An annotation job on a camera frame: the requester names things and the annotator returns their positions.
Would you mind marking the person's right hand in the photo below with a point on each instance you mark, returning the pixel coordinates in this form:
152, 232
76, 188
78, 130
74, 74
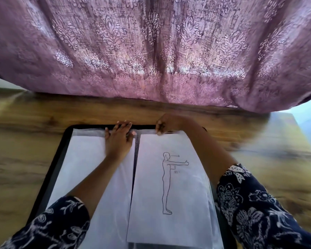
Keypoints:
171, 124

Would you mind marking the person's left hand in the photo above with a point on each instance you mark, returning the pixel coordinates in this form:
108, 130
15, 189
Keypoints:
119, 141

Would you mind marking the body figure paper stack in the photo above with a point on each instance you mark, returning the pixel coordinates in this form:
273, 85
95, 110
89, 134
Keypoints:
171, 194

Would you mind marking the black folder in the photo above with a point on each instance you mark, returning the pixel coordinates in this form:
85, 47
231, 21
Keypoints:
46, 184

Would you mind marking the person's left forearm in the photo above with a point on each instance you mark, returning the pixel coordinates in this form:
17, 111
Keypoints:
96, 181

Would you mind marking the person's right forearm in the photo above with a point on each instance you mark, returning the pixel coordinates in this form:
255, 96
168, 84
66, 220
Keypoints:
212, 150

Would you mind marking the pink patterned curtain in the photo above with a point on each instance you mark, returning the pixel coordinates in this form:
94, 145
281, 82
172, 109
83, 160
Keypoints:
155, 49

